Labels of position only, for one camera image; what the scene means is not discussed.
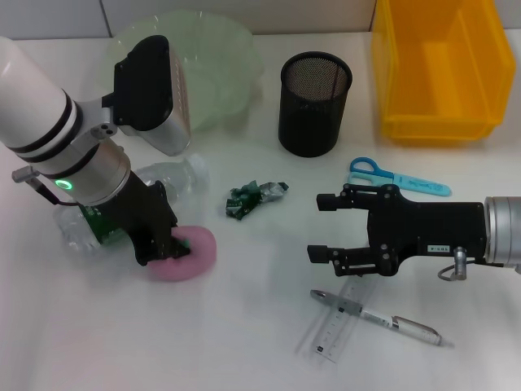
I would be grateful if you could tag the black mesh pen holder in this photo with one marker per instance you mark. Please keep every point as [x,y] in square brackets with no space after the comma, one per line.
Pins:
[313,114]

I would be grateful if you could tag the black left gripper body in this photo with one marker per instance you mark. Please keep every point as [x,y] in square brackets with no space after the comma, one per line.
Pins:
[138,212]

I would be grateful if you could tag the blue scissors with sheath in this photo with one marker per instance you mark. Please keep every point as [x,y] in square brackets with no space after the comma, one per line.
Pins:
[419,183]

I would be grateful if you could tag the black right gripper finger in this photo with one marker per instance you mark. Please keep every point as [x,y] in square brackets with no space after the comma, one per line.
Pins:
[327,202]
[319,253]

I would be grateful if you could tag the silver white pen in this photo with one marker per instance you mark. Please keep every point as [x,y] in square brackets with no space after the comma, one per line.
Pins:
[411,326]

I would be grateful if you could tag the clear green-label water bottle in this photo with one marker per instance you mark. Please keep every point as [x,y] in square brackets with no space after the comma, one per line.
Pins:
[179,175]

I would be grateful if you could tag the green glass fruit plate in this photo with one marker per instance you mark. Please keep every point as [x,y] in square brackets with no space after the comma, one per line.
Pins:
[228,69]

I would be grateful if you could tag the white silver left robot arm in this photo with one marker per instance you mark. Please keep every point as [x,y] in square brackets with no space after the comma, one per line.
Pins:
[36,106]

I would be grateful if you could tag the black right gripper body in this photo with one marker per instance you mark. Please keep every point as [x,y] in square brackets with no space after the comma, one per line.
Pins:
[431,230]

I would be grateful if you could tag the pink peach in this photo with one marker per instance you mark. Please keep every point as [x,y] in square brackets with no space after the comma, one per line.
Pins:
[201,254]

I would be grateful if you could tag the transparent plastic ruler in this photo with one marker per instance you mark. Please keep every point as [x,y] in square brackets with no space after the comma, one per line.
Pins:
[329,338]

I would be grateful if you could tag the yellow plastic bin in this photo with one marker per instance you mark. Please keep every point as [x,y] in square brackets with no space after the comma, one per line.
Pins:
[439,81]

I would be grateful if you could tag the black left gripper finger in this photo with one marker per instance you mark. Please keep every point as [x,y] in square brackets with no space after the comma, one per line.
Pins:
[152,254]
[179,244]

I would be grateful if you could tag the green plastic wrapper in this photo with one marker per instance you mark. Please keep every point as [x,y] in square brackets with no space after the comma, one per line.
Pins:
[244,199]

